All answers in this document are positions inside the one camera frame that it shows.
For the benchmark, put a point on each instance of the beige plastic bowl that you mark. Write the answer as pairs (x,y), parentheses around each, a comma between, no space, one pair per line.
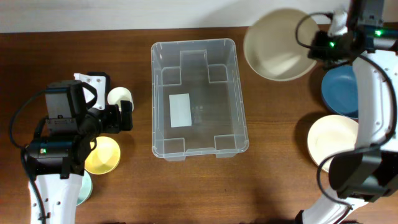
(271,50)

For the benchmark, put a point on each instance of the cream plastic cup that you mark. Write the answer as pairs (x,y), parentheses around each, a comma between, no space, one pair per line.
(118,94)

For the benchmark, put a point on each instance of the blue plastic bowl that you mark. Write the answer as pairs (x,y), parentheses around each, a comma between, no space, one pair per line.
(340,92)

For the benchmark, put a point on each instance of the clear plastic storage bin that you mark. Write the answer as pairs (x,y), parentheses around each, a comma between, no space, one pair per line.
(208,71)

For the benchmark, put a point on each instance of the mint green plastic bowl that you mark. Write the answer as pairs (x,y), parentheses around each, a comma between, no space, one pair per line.
(86,189)

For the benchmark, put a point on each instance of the cream plastic bowl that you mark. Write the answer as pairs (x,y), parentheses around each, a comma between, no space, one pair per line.
(330,135)

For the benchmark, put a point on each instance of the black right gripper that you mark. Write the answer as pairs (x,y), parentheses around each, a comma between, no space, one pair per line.
(314,52)

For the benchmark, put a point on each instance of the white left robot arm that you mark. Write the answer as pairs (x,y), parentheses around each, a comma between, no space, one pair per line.
(64,138)

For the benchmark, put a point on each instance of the white paper label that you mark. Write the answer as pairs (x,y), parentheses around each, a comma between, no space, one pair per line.
(180,110)

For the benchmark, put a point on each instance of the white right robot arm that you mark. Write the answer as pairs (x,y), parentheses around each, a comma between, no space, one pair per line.
(367,172)

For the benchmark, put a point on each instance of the yellow plastic bowl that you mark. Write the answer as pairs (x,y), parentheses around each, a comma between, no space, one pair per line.
(104,158)

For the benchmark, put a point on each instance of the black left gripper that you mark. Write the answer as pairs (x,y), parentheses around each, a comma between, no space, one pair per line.
(114,125)

